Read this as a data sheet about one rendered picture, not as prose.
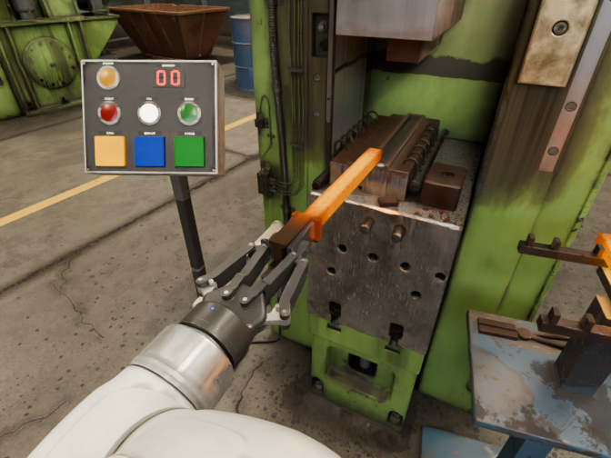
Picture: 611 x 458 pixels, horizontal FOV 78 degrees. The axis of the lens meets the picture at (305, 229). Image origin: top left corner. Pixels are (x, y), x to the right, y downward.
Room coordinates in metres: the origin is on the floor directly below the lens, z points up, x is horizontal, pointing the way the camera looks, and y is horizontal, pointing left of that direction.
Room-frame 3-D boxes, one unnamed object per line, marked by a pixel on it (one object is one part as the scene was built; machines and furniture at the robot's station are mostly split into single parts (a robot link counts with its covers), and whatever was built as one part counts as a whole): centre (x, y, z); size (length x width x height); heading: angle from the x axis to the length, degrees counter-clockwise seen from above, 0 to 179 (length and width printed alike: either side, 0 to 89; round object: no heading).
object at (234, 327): (0.29, 0.09, 1.06); 0.09 x 0.08 x 0.07; 154
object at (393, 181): (1.03, -0.25, 0.96); 0.42 x 0.20 x 0.09; 154
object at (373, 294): (1.01, -0.30, 0.69); 0.56 x 0.38 x 0.45; 154
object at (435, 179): (0.81, -0.34, 0.95); 0.12 x 0.08 x 0.06; 154
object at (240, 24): (5.64, 0.71, 0.44); 0.59 x 0.59 x 0.88
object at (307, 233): (0.43, 0.01, 1.06); 0.07 x 0.01 x 0.03; 153
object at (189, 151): (0.88, 0.29, 1.01); 0.07 x 0.05 x 0.07; 89
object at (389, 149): (1.02, -0.27, 0.99); 0.42 x 0.05 x 0.01; 154
